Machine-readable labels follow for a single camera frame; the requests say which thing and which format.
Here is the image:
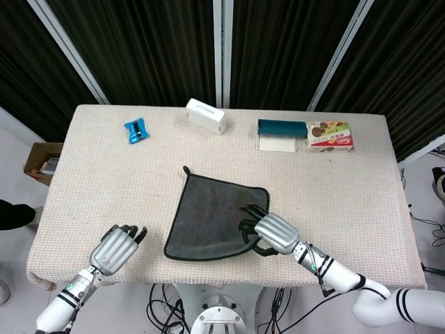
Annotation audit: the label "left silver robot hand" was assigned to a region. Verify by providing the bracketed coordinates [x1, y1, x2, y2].
[89, 225, 148, 277]

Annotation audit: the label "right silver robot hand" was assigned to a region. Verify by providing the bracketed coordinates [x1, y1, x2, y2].
[237, 204, 301, 257]

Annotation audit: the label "dark grey cloth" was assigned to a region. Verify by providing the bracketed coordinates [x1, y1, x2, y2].
[163, 165, 271, 262]

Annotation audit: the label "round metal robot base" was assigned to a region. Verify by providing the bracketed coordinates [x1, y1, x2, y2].
[172, 283, 268, 334]

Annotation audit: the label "beige woven tablecloth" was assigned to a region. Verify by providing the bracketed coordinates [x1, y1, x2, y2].
[26, 104, 428, 292]

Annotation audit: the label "teal and white open box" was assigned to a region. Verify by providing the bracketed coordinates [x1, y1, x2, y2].
[256, 118, 309, 154]

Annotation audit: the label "black shoe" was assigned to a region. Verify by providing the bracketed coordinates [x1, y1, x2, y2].
[0, 199, 44, 231]

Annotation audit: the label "cookie box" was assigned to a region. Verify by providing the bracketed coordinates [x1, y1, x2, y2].
[305, 120, 356, 153]

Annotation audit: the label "brown cardboard box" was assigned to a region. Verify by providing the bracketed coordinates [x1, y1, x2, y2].
[23, 142, 65, 188]

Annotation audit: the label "blue snack packet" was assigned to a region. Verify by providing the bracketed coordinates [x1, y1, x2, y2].
[124, 118, 150, 145]

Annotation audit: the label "white rectangular box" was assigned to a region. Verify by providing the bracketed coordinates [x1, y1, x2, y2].
[185, 98, 227, 136]

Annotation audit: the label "black device on floor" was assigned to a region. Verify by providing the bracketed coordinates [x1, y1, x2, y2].
[431, 166, 445, 196]

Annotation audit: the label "black floor cables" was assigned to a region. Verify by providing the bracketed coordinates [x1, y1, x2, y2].
[147, 283, 191, 334]

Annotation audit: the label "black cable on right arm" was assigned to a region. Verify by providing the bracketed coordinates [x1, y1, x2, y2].
[264, 274, 390, 334]

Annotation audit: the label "white metal frame post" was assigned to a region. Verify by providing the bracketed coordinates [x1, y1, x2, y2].
[212, 0, 234, 108]
[26, 0, 111, 105]
[306, 0, 375, 112]

